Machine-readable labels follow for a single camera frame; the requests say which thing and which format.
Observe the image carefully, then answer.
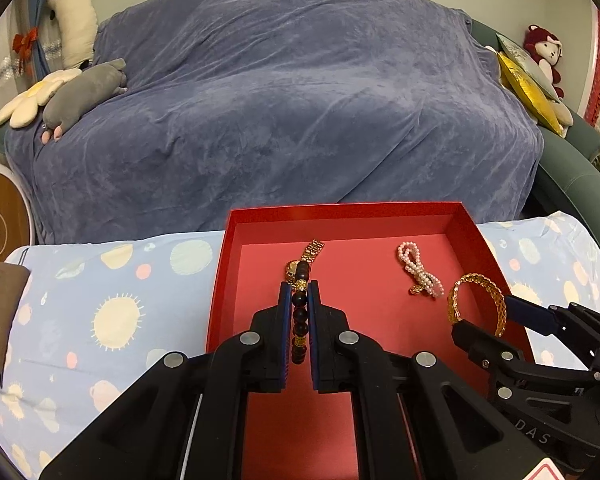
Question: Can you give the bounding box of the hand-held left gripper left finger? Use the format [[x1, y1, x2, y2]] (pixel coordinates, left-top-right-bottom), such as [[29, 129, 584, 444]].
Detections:
[[39, 280, 294, 480]]

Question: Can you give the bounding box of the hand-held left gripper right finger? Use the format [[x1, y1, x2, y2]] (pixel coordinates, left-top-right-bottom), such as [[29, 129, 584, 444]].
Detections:
[[307, 280, 572, 480]]

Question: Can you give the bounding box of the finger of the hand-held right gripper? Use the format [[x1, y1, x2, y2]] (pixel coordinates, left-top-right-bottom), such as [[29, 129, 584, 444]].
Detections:
[[503, 293, 600, 367], [452, 320, 600, 387]]

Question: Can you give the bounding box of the dark bead bracelet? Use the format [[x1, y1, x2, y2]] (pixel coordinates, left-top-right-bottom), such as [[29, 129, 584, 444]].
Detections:
[[290, 260, 313, 365]]

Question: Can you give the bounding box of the gold woven bangle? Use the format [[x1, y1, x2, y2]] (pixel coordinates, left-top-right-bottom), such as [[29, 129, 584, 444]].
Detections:
[[447, 273, 509, 338]]

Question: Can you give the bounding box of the red cardboard box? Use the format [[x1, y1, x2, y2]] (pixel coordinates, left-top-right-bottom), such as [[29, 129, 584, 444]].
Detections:
[[205, 201, 536, 480]]

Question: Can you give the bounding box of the green sofa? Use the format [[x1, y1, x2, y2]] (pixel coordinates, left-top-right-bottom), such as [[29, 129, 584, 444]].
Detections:
[[0, 17, 600, 228]]

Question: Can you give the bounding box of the planet print tablecloth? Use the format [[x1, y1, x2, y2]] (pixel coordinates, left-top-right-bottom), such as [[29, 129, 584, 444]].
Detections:
[[0, 211, 600, 480]]

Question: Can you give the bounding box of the cream plush toy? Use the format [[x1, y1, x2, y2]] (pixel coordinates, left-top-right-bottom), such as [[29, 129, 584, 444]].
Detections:
[[552, 100, 577, 127]]

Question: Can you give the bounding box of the yellow pillow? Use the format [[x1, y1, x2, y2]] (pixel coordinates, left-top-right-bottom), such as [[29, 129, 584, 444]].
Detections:
[[496, 51, 566, 137]]

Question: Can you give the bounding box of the blue blanket covered sofa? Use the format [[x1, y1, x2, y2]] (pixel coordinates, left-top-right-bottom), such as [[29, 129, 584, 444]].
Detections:
[[5, 0, 546, 247]]

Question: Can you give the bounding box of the grey patterned pillow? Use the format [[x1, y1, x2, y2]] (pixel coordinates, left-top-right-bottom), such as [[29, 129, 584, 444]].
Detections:
[[495, 32, 561, 102]]

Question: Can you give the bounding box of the red monkey plush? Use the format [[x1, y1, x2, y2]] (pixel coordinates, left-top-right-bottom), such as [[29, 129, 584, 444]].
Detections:
[[523, 23, 566, 102]]

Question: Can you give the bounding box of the round white side table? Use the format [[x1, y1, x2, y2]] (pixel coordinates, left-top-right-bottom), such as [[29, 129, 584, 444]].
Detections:
[[0, 162, 37, 306]]

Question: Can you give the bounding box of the grey plush toy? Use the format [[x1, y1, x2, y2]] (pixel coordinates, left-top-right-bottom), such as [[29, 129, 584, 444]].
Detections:
[[41, 59, 129, 145]]

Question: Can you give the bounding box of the flower shaped cushion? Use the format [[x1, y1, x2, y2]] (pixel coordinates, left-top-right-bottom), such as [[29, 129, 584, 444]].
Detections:
[[0, 67, 83, 129]]

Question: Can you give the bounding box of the white sheer curtain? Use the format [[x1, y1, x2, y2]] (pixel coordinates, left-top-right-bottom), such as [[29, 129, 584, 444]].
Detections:
[[0, 5, 37, 121]]

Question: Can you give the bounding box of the red ribbon bow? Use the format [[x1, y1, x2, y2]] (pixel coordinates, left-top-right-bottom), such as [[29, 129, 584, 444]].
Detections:
[[12, 29, 39, 62]]

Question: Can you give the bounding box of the blue curtain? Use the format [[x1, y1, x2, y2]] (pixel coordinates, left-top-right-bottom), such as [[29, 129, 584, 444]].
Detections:
[[27, 0, 65, 81]]

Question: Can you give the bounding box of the gold charm bracelet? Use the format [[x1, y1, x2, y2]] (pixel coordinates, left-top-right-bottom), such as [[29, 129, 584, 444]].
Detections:
[[285, 240, 326, 287]]

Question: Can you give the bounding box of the pearl bracelet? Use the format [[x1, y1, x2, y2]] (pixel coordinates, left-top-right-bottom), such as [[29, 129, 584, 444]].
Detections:
[[397, 242, 445, 298]]

